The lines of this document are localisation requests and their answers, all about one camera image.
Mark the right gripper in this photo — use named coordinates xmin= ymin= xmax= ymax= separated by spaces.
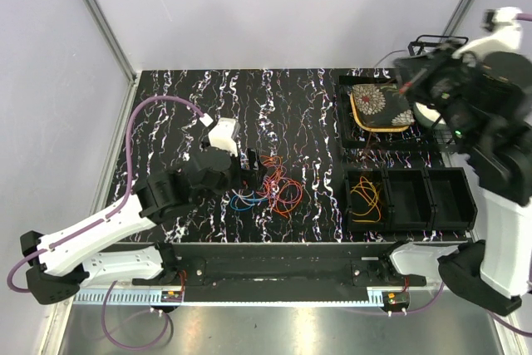
xmin=393 ymin=36 xmax=485 ymax=147

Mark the blue cable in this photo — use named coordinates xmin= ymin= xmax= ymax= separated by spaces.
xmin=227 ymin=190 xmax=267 ymax=211

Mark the yellow cable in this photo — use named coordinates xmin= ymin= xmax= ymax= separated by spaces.
xmin=349 ymin=175 xmax=383 ymax=224

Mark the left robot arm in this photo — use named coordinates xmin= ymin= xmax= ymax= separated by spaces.
xmin=20 ymin=147 xmax=267 ymax=305

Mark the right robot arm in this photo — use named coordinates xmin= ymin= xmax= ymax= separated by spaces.
xmin=377 ymin=42 xmax=531 ymax=316

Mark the floral black cushion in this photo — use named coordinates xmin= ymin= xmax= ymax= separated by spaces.
xmin=349 ymin=83 xmax=415 ymax=133

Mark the white plate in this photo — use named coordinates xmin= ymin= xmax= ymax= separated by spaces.
xmin=412 ymin=102 xmax=447 ymax=130

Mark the black marble pattern mat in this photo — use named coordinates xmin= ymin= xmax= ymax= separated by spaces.
xmin=106 ymin=67 xmax=441 ymax=244

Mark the black tray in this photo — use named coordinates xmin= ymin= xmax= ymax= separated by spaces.
xmin=335 ymin=75 xmax=428 ymax=151

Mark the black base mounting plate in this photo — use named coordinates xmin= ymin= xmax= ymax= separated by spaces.
xmin=133 ymin=243 xmax=426 ymax=287

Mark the black bin left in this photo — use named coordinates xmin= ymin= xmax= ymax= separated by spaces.
xmin=343 ymin=169 xmax=391 ymax=233

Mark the black bin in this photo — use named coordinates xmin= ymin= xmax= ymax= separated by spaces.
xmin=343 ymin=169 xmax=391 ymax=233
xmin=426 ymin=167 xmax=478 ymax=230
xmin=387 ymin=169 xmax=433 ymax=231

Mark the black bin middle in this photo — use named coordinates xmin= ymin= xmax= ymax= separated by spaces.
xmin=387 ymin=169 xmax=433 ymax=231

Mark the black bin right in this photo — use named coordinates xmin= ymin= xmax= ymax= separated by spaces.
xmin=426 ymin=167 xmax=478 ymax=230

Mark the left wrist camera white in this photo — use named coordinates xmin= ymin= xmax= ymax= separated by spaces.
xmin=199 ymin=113 xmax=240 ymax=156

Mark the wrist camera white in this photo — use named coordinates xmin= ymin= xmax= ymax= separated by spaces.
xmin=199 ymin=113 xmax=240 ymax=156
xmin=451 ymin=7 xmax=522 ymax=60

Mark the black wire dish rack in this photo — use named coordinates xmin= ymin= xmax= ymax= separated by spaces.
xmin=407 ymin=34 xmax=469 ymax=154

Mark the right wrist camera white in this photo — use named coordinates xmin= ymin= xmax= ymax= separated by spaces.
xmin=451 ymin=7 xmax=522 ymax=60

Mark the aluminium rail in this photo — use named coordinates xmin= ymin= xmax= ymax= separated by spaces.
xmin=70 ymin=284 xmax=508 ymax=308

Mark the left aluminium frame post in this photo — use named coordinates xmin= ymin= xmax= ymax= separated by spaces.
xmin=57 ymin=0 xmax=140 ymax=86

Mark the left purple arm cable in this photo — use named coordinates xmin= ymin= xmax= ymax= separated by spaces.
xmin=6 ymin=95 xmax=209 ymax=351

